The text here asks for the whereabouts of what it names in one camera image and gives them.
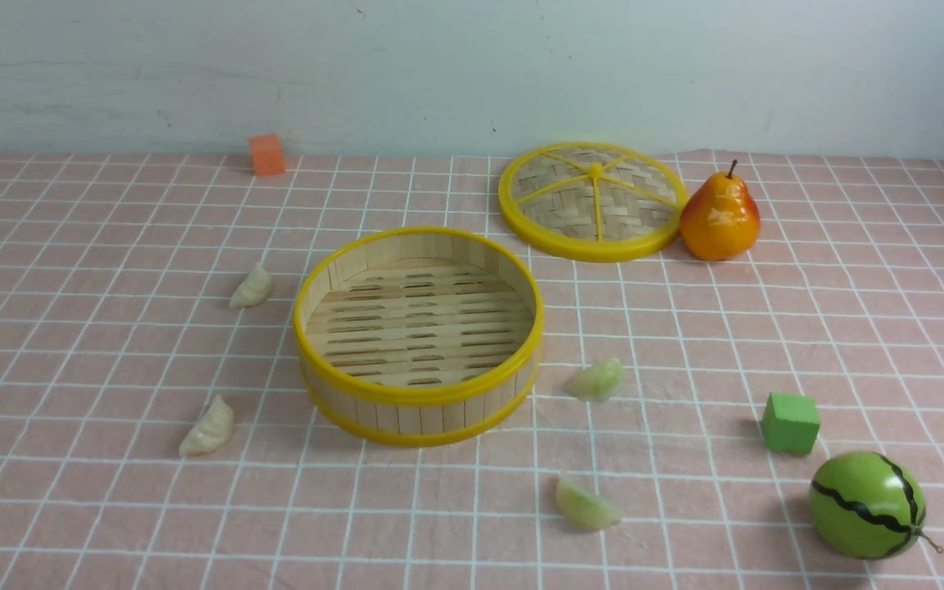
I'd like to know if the pink checkered tablecloth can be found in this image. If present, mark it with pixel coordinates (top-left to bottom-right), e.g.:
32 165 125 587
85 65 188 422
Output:
0 154 944 589

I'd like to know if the green toy watermelon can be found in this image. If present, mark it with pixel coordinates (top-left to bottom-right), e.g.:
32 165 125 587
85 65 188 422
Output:
809 451 944 561

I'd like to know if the bamboo steamer lid yellow rim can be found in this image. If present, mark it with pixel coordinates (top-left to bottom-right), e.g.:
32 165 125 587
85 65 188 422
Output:
497 143 688 264

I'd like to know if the green foam cube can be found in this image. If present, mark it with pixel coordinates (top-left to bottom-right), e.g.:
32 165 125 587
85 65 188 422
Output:
761 392 820 456

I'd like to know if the orange yellow toy pear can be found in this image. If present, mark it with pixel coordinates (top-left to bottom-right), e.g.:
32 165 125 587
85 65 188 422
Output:
679 160 761 261

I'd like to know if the orange foam cube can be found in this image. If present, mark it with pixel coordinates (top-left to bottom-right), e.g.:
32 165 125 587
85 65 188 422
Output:
248 134 286 176

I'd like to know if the green dumpling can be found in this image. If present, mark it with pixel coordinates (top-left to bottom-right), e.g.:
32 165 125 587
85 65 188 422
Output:
554 473 624 531
563 357 624 403

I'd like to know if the white dumpling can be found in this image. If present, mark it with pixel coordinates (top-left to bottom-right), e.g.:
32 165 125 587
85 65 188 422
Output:
229 265 274 309
179 393 235 458

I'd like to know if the bamboo steamer tray yellow rim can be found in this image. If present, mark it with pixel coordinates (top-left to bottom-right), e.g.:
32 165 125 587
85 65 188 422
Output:
293 227 546 447

